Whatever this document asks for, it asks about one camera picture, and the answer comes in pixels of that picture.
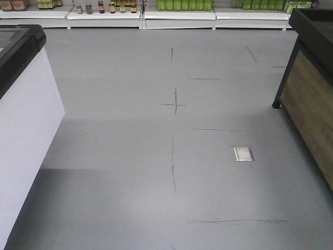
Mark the white store shelf unit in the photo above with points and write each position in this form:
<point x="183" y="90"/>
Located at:
<point x="76" y="14"/>

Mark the metal floor outlet cover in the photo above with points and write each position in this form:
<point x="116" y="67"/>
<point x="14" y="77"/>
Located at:
<point x="243" y="154"/>

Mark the white chest freezer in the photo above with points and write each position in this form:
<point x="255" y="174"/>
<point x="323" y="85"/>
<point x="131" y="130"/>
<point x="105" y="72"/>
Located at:
<point x="31" y="113"/>

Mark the black wood display stand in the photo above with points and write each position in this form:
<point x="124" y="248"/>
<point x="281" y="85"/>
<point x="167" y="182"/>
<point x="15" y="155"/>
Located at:
<point x="305" y="91"/>

